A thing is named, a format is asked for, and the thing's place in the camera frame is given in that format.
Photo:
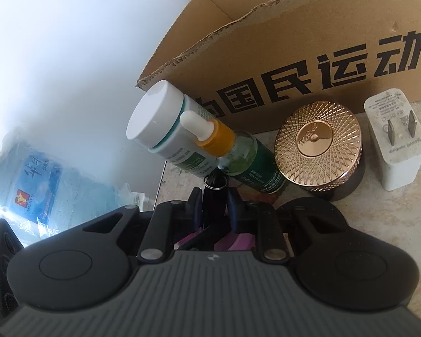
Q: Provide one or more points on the clear plastic bag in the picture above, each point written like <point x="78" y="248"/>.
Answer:
<point x="133" y="196"/>

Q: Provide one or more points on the black flashlight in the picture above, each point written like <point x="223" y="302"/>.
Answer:
<point x="215" y="200"/>

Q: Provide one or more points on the green dropper bottle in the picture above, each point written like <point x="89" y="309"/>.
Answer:
<point x="245" y="151"/>

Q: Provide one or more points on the pink plastic lid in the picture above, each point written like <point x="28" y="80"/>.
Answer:
<point x="231" y="243"/>

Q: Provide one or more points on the white plug charger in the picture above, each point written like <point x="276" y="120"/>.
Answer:
<point x="400" y="168"/>

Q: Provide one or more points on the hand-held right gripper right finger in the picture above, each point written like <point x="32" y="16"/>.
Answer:
<point x="235" y="210"/>

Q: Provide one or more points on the beach printed mat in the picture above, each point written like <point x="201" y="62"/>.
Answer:
<point x="389" y="217"/>

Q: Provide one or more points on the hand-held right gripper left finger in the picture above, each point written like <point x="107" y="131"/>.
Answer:
<point x="195" y="207"/>

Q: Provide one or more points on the gold lidded dark jar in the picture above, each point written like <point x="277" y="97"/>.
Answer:
<point x="315" y="140"/>

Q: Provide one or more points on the blue water jug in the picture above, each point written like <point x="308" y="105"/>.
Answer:
<point x="38" y="182"/>

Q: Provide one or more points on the brown cardboard box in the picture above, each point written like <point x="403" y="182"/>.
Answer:
<point x="301" y="42"/>

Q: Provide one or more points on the white lidded cream jar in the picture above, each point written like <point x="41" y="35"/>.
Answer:
<point x="151" y="116"/>

